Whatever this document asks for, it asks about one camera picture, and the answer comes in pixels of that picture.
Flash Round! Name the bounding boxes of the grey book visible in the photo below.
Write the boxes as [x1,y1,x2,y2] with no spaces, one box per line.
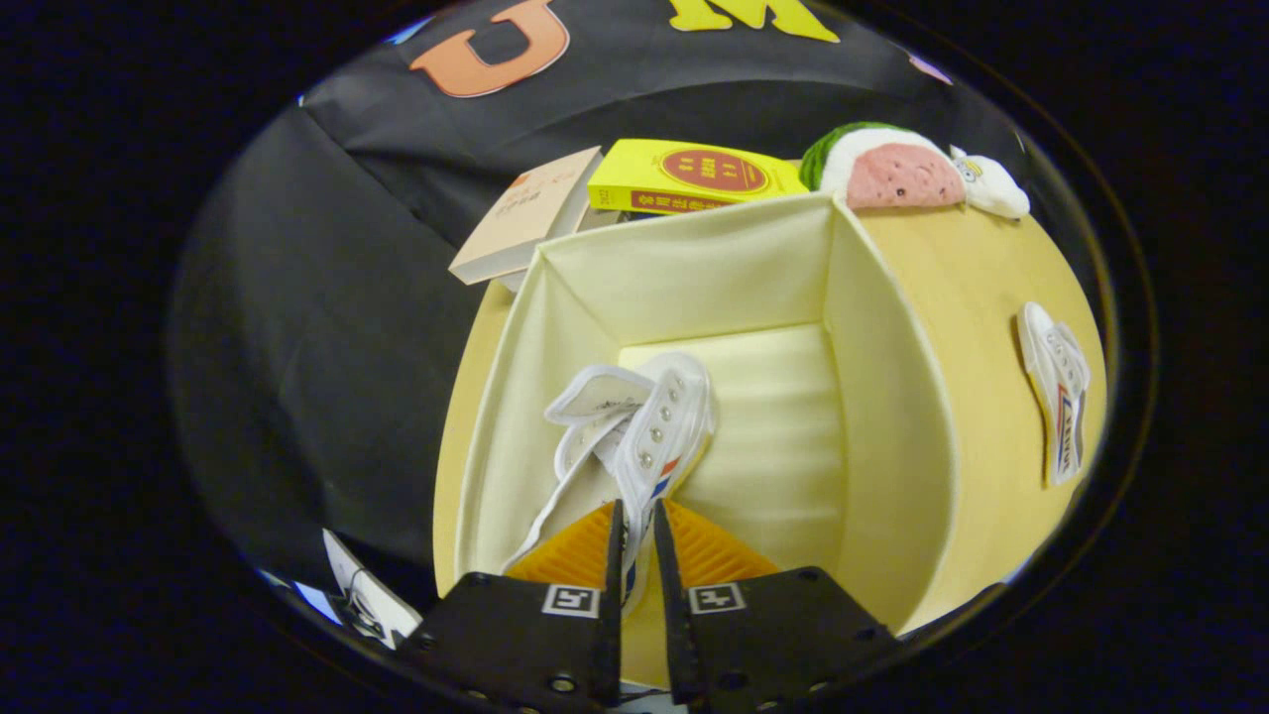
[555,203,624,244]

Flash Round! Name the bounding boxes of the beige book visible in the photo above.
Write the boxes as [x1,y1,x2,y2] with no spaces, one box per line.
[448,146,604,287]

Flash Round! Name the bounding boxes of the cream storage box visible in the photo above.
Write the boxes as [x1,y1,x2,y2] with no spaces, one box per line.
[433,193,958,690]

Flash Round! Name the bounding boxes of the white canvas shoe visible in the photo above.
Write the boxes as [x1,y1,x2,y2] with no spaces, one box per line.
[506,352,717,616]
[1016,301,1093,488]

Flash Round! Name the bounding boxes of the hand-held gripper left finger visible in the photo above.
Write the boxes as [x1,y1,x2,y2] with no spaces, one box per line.
[411,499,626,710]

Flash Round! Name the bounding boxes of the yellow book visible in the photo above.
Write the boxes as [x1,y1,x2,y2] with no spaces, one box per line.
[587,139,809,215]

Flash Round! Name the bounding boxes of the white plush toy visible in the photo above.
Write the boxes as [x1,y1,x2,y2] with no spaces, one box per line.
[950,146,1032,220]

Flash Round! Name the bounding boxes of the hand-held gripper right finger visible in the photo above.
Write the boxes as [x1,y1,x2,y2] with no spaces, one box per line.
[651,498,903,713]

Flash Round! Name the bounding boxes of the watermelon slice plush toy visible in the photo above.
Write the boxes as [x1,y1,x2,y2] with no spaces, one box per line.
[799,122,968,210]

